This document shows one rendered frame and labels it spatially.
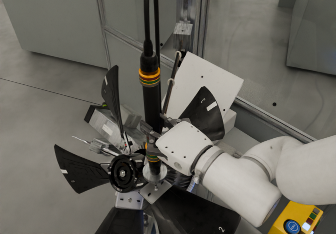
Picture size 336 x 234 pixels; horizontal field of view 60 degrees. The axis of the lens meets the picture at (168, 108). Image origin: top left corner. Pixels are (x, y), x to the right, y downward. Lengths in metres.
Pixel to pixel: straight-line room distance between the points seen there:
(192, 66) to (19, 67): 2.90
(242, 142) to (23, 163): 1.84
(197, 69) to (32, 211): 1.72
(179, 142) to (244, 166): 0.14
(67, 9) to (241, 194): 2.86
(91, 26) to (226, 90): 2.27
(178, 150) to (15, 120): 2.59
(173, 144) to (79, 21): 2.67
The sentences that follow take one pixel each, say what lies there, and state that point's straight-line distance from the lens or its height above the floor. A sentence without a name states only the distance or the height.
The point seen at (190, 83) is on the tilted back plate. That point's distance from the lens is 1.12.
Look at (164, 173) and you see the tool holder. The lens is 0.85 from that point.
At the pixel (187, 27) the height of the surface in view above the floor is 1.40.
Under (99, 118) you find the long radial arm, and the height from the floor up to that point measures 1.13.
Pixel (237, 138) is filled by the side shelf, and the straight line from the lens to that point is 1.52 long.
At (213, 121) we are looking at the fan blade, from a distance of 0.80.
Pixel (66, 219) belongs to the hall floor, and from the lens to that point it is 2.31.
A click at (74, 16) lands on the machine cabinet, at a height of 0.63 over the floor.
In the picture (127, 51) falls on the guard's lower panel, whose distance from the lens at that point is 2.03.
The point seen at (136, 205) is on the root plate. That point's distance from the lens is 1.02.
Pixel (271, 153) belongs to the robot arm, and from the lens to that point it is 0.61.
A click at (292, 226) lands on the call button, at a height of 1.08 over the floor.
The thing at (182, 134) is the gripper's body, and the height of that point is 1.50.
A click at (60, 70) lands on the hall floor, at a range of 3.56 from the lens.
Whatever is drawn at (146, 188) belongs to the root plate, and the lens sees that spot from 0.94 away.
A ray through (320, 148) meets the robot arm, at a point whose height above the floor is 1.68.
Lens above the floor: 1.99
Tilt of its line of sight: 44 degrees down
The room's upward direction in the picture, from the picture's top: straight up
